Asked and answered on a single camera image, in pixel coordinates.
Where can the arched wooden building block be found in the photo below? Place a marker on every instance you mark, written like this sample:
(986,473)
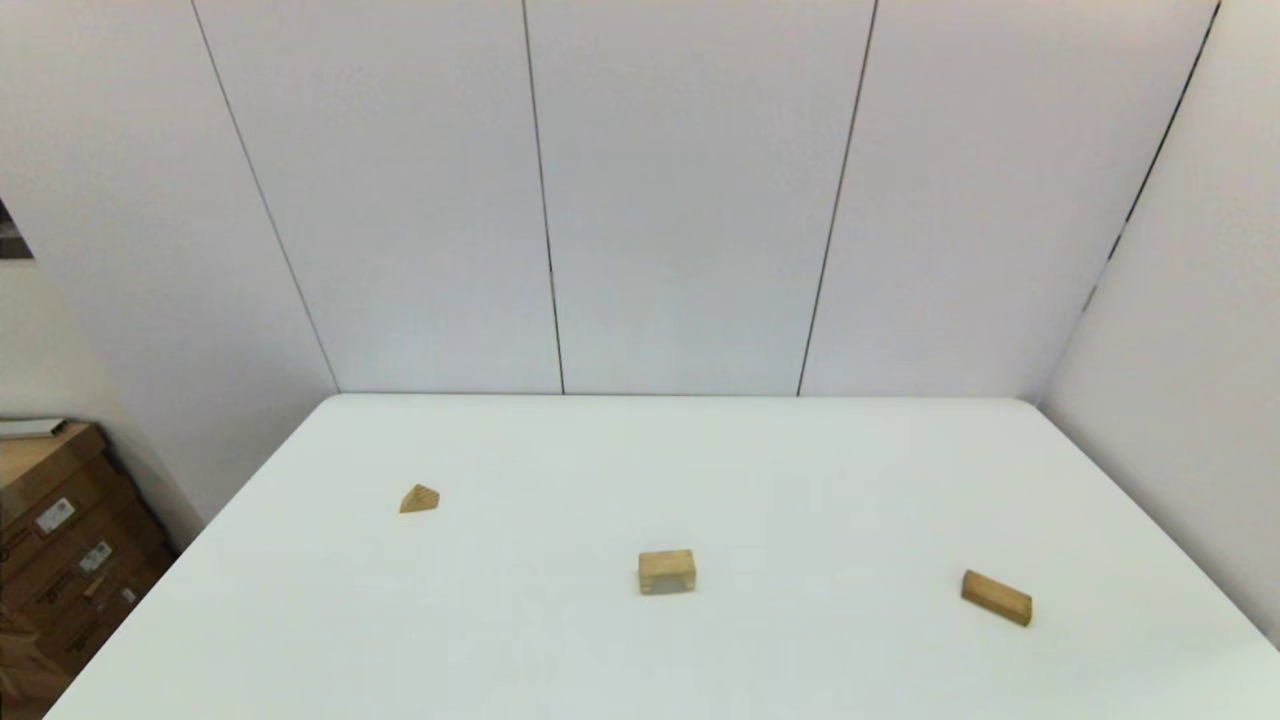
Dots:
(666,570)

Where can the dark wall fixture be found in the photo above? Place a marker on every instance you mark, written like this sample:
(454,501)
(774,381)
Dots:
(10,238)

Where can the flat grey item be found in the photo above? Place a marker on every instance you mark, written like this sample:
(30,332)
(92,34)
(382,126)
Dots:
(30,428)

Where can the rectangular wooden building block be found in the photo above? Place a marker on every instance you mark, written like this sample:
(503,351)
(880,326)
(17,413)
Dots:
(996,598)

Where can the brown cardboard box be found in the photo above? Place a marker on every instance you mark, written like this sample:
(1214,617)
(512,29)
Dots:
(55,515)
(100,600)

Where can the triangular wooden building block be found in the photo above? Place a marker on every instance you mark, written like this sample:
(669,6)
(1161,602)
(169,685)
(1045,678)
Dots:
(419,499)

